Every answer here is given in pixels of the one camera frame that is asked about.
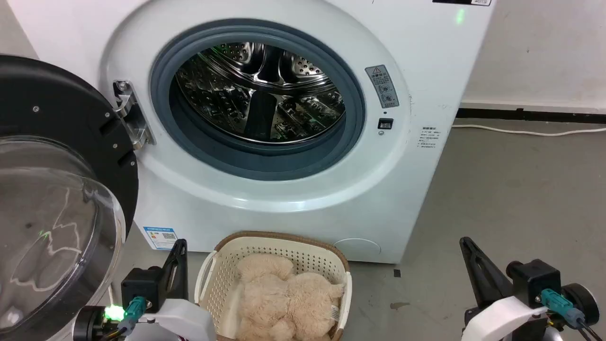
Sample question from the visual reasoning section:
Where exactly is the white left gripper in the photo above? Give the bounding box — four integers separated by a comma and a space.
124, 239, 217, 341

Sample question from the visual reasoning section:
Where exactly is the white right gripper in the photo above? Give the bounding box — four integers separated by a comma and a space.
459, 237, 552, 341

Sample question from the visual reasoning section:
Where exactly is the black washer door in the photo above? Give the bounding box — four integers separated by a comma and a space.
0, 54, 140, 341

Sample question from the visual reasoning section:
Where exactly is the white front-load washing machine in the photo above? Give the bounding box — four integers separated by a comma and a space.
7, 0, 497, 264

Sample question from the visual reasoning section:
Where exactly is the blue white energy label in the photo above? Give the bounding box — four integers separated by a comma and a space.
143, 226, 179, 251

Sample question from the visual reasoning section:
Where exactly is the cream perforated laundry basket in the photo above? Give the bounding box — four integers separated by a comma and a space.
194, 231, 353, 341

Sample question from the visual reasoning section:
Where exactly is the beige plush teddy bear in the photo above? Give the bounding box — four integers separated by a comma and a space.
235, 253, 345, 341

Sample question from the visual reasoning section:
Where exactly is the round drain filter cover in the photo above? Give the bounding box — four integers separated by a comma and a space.
333, 238, 382, 262

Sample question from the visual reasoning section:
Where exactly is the grey rubber door gasket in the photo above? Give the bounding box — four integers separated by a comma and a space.
150, 18, 367, 181

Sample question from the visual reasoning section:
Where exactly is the small text label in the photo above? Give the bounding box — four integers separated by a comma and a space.
417, 126, 442, 150

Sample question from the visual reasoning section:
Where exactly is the metal door hinge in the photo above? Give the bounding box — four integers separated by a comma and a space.
113, 80, 156, 151

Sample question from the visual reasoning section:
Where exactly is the black baseboard strip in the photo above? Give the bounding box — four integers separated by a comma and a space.
456, 108, 606, 125

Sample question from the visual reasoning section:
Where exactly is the stainless steel drum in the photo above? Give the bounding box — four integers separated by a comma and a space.
174, 42, 346, 145

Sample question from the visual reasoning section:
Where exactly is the grey warning sticker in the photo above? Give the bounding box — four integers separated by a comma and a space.
365, 64, 400, 109

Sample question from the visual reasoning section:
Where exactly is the teal left cable connector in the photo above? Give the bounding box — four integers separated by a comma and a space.
122, 296, 148, 336

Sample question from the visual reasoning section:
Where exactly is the teal cable connector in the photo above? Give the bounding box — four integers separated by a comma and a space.
539, 288, 586, 329
122, 296, 148, 336

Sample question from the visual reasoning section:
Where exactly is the teal right cable connector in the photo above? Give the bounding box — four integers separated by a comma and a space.
539, 288, 586, 329

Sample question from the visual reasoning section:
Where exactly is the white floor cable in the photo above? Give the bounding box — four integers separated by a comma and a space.
451, 124, 606, 137

